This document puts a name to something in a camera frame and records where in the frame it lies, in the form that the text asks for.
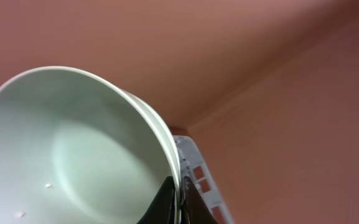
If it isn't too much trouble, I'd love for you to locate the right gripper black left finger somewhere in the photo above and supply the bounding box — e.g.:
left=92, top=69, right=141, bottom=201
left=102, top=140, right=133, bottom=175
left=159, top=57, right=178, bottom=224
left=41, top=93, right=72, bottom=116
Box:
left=137, top=176, right=175, bottom=224

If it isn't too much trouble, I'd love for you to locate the green bowl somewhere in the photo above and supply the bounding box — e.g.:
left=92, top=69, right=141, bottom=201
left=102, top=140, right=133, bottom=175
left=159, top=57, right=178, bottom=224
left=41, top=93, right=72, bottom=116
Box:
left=0, top=66, right=180, bottom=224

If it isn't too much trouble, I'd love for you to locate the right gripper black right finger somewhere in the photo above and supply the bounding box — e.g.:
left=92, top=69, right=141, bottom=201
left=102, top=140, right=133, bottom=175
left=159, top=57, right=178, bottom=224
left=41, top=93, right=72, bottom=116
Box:
left=180, top=176, right=218, bottom=224

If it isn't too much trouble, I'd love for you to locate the grey dishwasher rack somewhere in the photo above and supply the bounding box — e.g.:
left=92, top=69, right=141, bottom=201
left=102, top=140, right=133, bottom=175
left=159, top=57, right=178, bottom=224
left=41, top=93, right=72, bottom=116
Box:
left=174, top=136, right=234, bottom=224

